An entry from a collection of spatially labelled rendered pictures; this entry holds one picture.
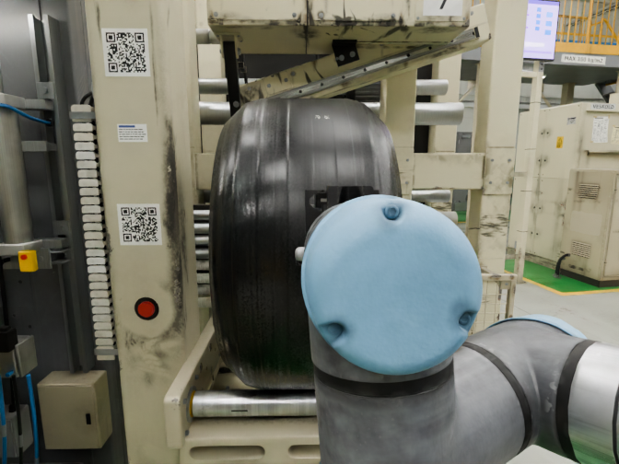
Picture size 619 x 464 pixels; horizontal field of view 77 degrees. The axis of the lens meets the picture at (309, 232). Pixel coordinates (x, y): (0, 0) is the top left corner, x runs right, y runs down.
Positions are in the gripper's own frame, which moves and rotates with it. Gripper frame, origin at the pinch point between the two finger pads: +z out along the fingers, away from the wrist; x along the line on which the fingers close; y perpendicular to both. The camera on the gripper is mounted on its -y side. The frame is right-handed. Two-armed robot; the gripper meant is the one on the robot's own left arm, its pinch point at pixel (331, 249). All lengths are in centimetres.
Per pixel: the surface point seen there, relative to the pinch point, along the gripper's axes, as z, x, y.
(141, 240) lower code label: 20.4, 32.8, -0.3
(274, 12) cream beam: 41, 10, 50
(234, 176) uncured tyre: 4.3, 13.2, 9.9
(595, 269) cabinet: 358, -313, -59
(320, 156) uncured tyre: 5.1, 1.2, 12.9
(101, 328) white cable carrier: 24, 42, -17
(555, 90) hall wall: 1020, -694, 330
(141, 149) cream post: 18.5, 31.6, 15.7
